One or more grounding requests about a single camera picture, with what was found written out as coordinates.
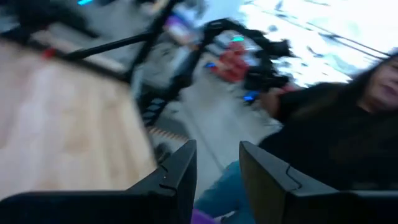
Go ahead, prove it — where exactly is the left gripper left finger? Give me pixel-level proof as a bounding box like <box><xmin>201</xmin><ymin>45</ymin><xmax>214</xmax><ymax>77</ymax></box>
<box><xmin>127</xmin><ymin>139</ymin><xmax>198</xmax><ymax>224</ymax></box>

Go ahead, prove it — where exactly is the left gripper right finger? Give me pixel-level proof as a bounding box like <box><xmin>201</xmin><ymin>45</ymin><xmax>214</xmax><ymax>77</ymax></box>
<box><xmin>239</xmin><ymin>141</ymin><xmax>340</xmax><ymax>224</ymax></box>

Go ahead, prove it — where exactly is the purple plastic bucket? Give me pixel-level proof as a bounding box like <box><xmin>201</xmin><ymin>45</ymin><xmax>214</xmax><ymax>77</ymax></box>
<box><xmin>190</xmin><ymin>208</ymin><xmax>220</xmax><ymax>224</ymax></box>

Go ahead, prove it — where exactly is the person's hand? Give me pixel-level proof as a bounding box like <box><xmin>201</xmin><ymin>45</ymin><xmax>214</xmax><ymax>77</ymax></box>
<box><xmin>258</xmin><ymin>86</ymin><xmax>289</xmax><ymax>118</ymax></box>

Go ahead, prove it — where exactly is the person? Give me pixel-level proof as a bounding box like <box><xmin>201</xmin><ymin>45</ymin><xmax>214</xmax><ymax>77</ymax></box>
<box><xmin>194</xmin><ymin>49</ymin><xmax>398</xmax><ymax>224</ymax></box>

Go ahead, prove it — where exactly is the black background robot rig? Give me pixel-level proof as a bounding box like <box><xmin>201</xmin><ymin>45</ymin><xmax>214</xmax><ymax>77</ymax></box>
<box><xmin>167</xmin><ymin>17</ymin><xmax>296</xmax><ymax>103</ymax></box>

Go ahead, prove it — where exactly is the black aluminium table frame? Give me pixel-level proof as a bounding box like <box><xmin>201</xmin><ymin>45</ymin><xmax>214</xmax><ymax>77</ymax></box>
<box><xmin>0</xmin><ymin>0</ymin><xmax>200</xmax><ymax>162</ymax></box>

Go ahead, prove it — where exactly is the red cable tag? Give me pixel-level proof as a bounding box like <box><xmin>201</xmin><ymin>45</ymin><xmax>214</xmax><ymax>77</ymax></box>
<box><xmin>42</xmin><ymin>47</ymin><xmax>57</xmax><ymax>60</ymax></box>

